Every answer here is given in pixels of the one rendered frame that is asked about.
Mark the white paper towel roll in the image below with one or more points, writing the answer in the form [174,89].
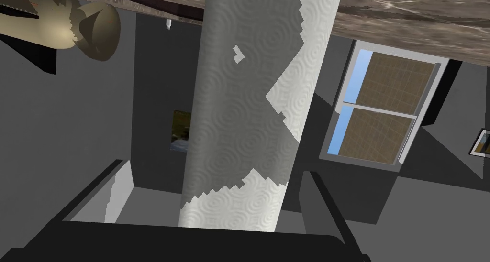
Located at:
[245,120]

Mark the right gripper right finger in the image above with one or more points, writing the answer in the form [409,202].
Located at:
[312,208]

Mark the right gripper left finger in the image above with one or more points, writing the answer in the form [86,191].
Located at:
[115,193]

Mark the beige rounded vase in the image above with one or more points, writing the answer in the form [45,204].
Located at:
[57,21]

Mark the white framed wall picture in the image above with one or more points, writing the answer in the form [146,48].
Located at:
[483,143]

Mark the window with brown blind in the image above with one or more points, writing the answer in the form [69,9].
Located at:
[383,109]

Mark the dark landscape wall picture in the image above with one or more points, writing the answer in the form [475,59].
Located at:
[181,131]

